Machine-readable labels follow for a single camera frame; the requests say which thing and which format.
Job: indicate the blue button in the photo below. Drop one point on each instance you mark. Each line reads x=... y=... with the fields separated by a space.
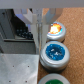
x=55 y=52

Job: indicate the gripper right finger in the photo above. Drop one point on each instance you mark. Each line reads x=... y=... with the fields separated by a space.
x=50 y=16

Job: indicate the wooden drawer box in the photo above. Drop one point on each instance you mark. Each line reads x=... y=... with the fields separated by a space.
x=75 y=40

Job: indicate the green button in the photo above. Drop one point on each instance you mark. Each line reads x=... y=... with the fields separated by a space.
x=53 y=80

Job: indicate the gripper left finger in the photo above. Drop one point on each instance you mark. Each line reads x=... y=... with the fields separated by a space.
x=34 y=20

